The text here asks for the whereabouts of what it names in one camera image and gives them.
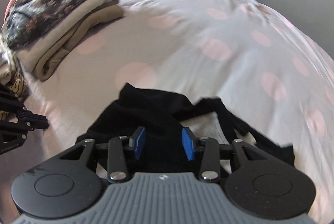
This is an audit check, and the tan folded garment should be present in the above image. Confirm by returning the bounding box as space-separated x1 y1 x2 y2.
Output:
32 5 125 82

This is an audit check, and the grey and black sweater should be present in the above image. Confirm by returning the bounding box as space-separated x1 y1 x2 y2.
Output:
76 83 295 173

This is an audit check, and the brown knitted garment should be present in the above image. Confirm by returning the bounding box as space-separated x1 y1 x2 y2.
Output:
1 35 28 101

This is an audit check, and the cream folded garment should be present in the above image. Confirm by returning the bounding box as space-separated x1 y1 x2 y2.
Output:
16 0 118 73

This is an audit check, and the pink dotted bed sheet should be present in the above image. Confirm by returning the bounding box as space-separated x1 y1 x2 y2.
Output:
1 0 333 223

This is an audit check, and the dark floral folded garment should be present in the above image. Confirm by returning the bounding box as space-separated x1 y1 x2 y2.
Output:
3 0 86 51

